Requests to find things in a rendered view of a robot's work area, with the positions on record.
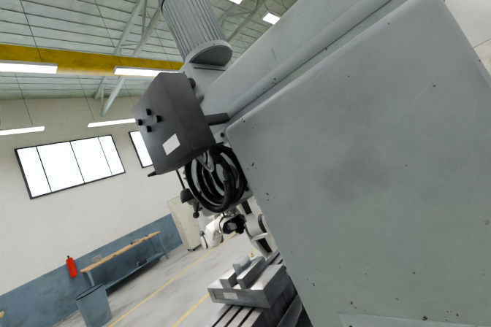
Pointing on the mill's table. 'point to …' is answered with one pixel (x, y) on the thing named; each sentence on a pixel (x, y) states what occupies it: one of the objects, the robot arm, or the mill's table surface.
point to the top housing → (202, 76)
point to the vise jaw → (229, 279)
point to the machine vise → (253, 285)
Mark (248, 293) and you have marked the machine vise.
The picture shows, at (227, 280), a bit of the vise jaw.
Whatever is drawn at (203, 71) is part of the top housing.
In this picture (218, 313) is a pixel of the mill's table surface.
